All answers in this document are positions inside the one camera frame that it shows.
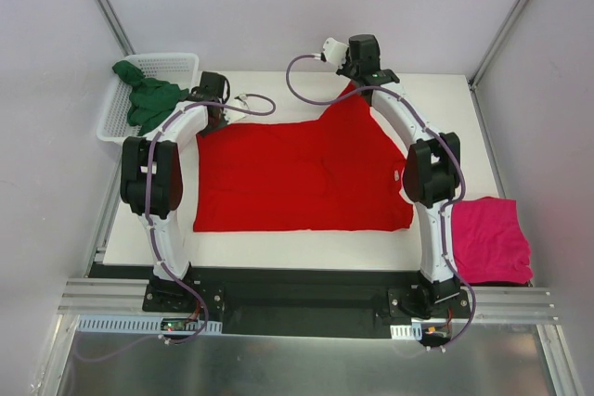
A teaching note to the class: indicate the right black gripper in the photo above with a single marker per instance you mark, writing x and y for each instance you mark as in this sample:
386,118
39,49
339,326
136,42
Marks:
363,90

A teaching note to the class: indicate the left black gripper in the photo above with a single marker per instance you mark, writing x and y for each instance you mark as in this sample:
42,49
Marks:
214,119

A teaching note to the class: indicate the red t shirt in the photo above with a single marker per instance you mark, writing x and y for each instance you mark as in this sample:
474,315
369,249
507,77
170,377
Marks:
340,171

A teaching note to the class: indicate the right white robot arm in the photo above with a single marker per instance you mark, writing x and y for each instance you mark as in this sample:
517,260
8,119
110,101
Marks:
432,177

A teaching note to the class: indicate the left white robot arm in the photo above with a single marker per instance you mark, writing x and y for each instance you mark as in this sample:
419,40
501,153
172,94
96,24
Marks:
151,174

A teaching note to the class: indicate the white plastic basket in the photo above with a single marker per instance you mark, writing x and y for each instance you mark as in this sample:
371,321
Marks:
177,68

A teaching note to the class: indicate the green t shirt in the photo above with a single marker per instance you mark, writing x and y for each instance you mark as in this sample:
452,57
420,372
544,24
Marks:
151,100

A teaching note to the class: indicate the pink folded t shirt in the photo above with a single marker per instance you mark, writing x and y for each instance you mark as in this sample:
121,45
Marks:
488,242

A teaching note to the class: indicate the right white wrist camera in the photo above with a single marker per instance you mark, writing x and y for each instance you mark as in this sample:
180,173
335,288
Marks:
334,52

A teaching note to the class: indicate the left aluminium corner post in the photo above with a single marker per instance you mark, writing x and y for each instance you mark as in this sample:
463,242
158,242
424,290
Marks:
99,2

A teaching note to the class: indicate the aluminium corner post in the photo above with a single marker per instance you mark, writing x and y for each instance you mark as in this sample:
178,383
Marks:
99,2
500,38

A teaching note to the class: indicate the aluminium frame rail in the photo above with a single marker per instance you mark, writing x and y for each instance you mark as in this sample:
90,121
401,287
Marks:
495,305

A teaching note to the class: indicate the right aluminium corner post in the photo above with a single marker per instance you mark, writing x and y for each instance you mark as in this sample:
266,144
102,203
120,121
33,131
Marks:
500,38

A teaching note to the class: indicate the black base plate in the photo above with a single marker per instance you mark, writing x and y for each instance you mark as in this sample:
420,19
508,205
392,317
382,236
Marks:
301,303

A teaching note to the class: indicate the left white cable duct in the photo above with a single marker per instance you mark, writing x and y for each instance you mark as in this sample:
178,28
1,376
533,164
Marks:
146,325

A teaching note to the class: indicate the white cable duct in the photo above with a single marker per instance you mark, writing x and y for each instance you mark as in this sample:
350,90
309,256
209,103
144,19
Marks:
146,325
406,332

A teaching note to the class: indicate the right white cable duct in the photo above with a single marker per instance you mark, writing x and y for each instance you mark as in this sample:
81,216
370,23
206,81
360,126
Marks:
406,332

